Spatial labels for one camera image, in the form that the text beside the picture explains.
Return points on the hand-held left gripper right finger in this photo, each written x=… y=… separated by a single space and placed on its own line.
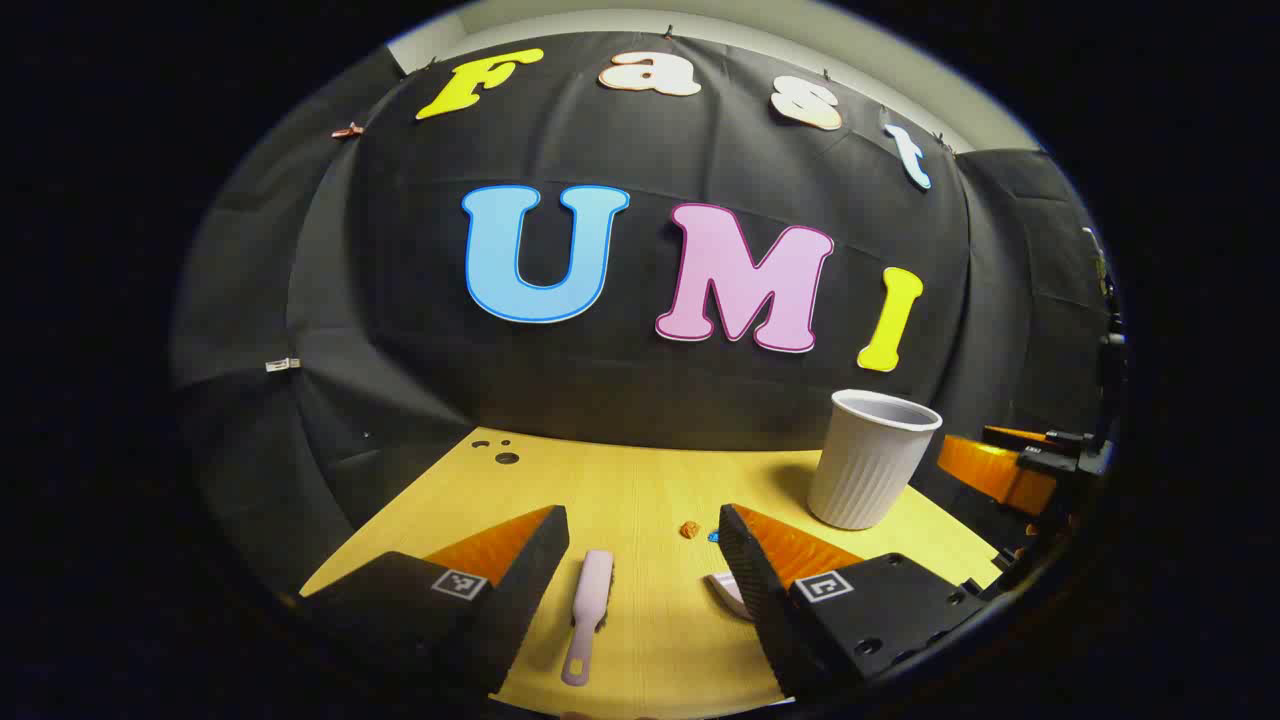
x=750 y=580

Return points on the white ribbed garbage bin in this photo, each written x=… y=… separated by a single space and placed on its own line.
x=870 y=470

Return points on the small pink broom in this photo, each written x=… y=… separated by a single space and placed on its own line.
x=595 y=590

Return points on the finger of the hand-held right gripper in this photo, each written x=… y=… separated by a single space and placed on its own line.
x=1000 y=475
x=1015 y=435

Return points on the pink dustpan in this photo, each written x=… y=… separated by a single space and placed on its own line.
x=730 y=595

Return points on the white cloth clip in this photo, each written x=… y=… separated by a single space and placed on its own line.
x=282 y=364

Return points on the pink cloth clip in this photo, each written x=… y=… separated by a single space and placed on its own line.
x=347 y=130

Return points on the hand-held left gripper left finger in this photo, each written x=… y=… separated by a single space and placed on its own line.
x=530 y=580

